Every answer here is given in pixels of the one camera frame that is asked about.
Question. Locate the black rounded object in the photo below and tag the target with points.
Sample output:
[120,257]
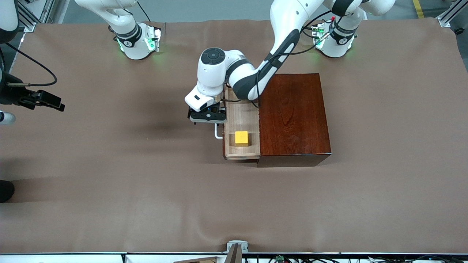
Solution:
[5,191]

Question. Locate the grey metal clamp bracket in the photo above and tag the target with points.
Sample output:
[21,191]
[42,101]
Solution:
[234,242]

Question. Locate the black caster wheel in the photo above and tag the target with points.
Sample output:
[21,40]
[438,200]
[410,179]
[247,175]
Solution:
[459,31]

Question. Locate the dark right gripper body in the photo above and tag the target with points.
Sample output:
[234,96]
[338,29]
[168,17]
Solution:
[10,95]

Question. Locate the aluminium frame profile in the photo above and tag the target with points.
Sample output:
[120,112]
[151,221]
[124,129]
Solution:
[444,20]
[30,27]

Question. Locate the yellow block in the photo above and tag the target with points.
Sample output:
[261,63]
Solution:
[241,138]

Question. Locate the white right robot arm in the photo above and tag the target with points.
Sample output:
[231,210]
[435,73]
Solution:
[135,47]

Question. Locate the black left camera bracket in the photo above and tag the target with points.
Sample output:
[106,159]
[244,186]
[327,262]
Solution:
[204,115]

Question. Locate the white table edge rail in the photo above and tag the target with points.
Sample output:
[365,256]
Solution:
[73,258]

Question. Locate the dark red wooden cabinet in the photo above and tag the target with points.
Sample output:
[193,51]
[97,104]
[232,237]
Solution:
[292,117]

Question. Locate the light wooden plank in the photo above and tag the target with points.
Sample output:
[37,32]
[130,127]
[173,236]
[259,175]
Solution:
[201,260]

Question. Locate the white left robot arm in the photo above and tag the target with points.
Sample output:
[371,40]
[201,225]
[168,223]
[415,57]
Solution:
[214,73]

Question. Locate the brown table cover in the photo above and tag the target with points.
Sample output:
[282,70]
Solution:
[146,182]

